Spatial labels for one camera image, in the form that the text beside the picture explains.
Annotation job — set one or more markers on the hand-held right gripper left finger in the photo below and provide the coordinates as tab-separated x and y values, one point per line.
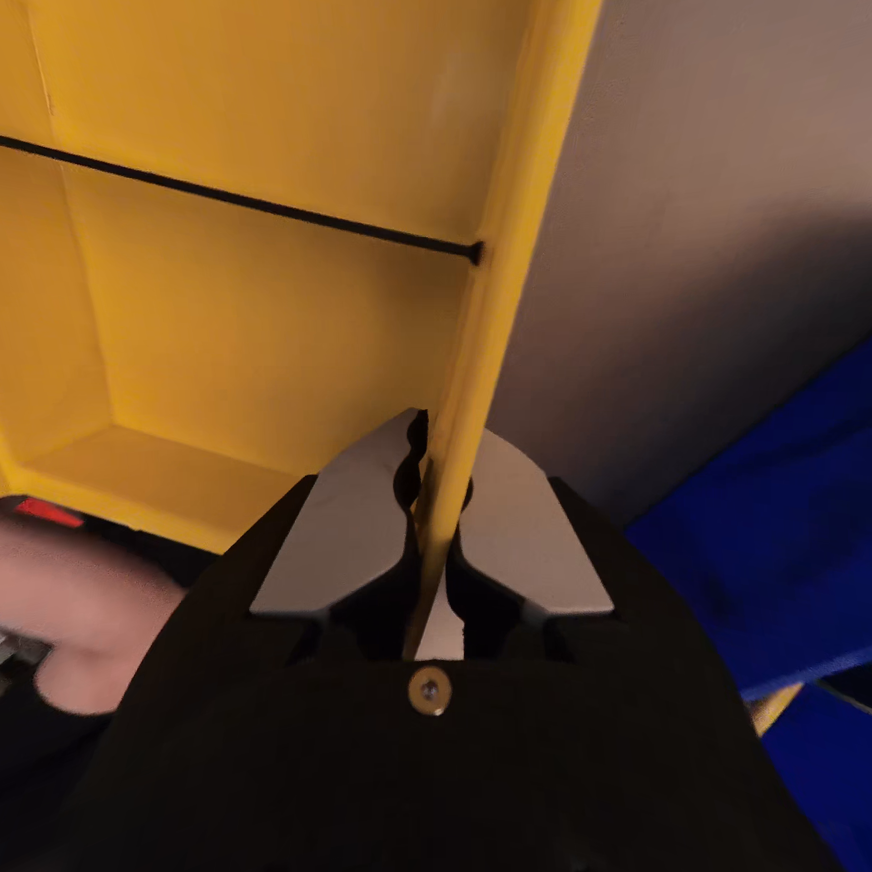
334	545

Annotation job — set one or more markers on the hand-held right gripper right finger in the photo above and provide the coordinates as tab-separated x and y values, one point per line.
531	545

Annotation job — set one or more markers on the yellow plastic bin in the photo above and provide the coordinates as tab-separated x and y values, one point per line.
272	327

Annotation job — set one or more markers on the blue plastic bin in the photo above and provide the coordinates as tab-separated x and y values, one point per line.
783	511

